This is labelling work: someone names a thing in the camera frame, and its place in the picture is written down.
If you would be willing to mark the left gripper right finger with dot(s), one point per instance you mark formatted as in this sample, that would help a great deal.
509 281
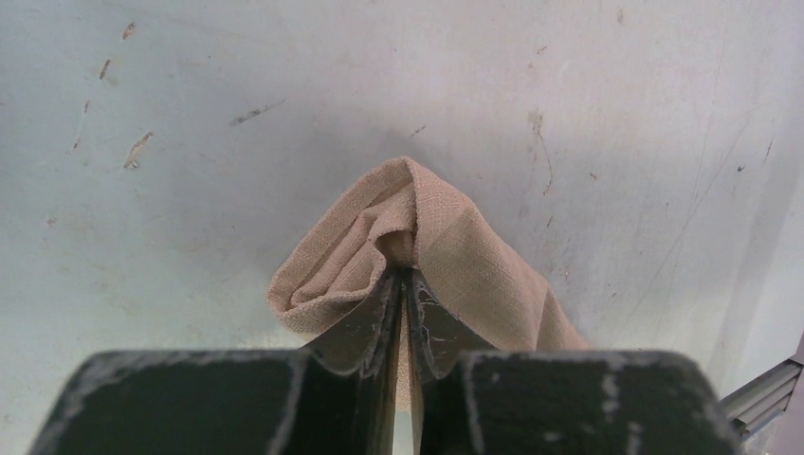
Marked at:
469 398

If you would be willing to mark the beige cloth napkin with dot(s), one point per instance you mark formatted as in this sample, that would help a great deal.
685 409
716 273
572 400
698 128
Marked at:
402 214

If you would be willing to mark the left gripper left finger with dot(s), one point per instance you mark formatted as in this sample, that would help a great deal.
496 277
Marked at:
334 395

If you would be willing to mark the aluminium frame rail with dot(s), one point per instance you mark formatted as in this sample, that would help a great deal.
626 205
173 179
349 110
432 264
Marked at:
767 412

